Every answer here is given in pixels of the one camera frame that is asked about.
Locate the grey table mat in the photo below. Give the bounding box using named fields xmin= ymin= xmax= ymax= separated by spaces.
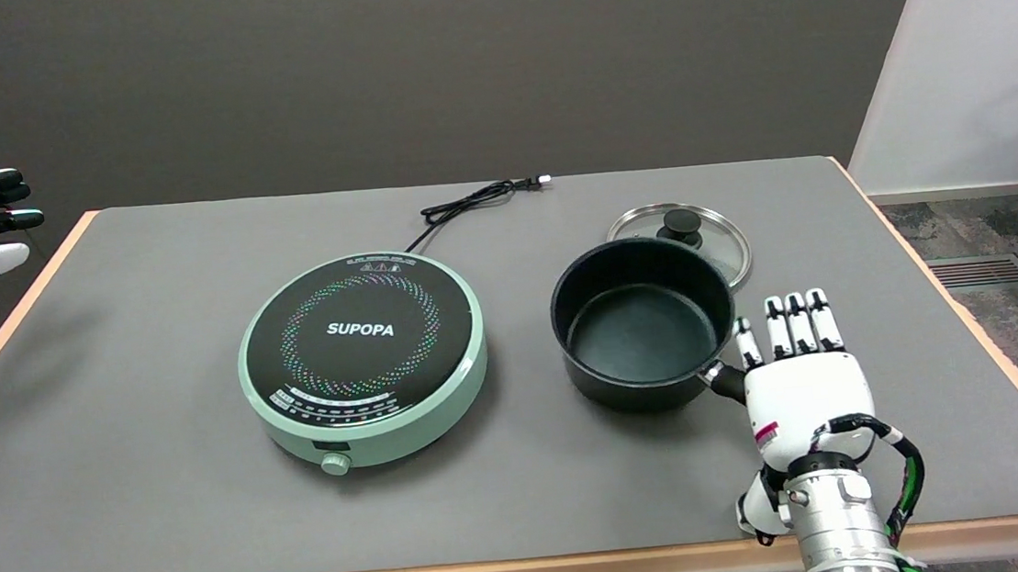
xmin=0 ymin=129 xmax=1018 ymax=572

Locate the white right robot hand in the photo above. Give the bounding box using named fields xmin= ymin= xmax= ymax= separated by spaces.
xmin=716 ymin=284 xmax=887 ymax=545

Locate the black power cord with plug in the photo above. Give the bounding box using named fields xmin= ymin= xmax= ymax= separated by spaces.
xmin=400 ymin=174 xmax=557 ymax=255

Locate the green robot cable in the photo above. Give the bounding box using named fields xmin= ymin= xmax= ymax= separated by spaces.
xmin=881 ymin=454 xmax=929 ymax=572

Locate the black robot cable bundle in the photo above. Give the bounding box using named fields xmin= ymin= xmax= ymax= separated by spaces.
xmin=811 ymin=409 xmax=932 ymax=555

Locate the green SUPOPA induction cooker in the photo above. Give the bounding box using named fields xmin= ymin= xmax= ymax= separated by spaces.
xmin=229 ymin=242 xmax=498 ymax=485

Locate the black saucepan with handle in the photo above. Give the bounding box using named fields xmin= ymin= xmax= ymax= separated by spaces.
xmin=544 ymin=229 xmax=751 ymax=421

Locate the glass pot lid black knob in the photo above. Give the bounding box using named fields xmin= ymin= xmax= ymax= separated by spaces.
xmin=604 ymin=196 xmax=755 ymax=302

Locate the floor air vent grille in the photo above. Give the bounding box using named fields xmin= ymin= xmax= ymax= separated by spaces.
xmin=924 ymin=252 xmax=1018 ymax=294

